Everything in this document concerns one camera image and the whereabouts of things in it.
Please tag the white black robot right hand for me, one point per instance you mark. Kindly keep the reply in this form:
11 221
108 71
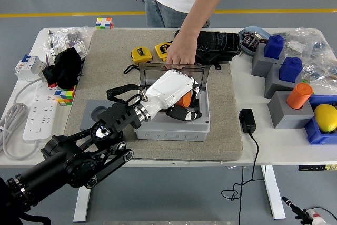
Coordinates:
292 205

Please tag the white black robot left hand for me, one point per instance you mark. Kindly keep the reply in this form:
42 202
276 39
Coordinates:
171 88

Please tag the person's left hand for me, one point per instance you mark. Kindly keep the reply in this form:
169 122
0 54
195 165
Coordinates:
183 49

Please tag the orange cylinder battery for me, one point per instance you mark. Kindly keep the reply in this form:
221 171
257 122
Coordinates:
298 96
183 100

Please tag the grey electrical box with lid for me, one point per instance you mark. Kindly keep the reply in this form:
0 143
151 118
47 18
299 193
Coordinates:
171 132

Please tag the person's left forearm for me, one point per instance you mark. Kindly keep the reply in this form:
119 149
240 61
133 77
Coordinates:
200 11

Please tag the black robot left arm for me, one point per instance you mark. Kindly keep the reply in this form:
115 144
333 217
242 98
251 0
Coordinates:
65 161

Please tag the white purple card box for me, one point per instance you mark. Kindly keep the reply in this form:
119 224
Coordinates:
79 48

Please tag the white table leg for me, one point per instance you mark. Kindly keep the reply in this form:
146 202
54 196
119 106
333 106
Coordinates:
273 196
81 206

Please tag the black plastic tray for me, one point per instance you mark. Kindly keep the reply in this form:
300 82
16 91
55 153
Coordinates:
218 43

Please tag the black table control panel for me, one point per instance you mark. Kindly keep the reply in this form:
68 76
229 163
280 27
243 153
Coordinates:
316 168

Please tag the white-faced puzzle cube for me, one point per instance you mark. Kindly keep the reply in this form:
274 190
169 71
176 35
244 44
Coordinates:
104 22

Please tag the grey-brown mat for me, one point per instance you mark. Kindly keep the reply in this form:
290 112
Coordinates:
110 51

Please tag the dark packets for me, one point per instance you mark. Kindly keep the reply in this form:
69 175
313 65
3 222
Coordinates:
251 41

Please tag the blue plastic bin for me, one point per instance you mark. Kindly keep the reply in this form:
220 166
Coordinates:
316 136

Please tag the light blue tray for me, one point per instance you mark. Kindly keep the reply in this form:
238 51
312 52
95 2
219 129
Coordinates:
256 29

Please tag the clear bag of metal parts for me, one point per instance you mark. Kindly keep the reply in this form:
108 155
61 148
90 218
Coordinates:
76 35

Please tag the grey block holder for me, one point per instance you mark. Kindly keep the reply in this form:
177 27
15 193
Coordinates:
260 64
273 84
87 117
287 118

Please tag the blue bottle-shaped block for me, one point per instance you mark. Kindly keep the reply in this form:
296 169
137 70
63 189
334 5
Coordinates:
273 47
289 69

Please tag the yellow lemon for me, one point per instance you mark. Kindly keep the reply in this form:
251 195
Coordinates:
326 118

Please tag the metal screwdriver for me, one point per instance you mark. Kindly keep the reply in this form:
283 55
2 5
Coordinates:
50 39

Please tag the black cloth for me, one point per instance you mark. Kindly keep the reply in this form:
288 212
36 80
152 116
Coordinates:
67 67

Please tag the colourful puzzle cube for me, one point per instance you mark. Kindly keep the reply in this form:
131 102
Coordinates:
64 97

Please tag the clear bag of white parts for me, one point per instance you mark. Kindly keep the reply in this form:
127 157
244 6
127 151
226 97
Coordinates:
296 46

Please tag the white blue circuit breaker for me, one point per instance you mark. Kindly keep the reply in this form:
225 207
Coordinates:
29 67

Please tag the white power strip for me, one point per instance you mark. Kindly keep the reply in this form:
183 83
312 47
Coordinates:
39 114

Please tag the clear bag of dark parts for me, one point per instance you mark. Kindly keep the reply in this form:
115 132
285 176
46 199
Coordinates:
321 64

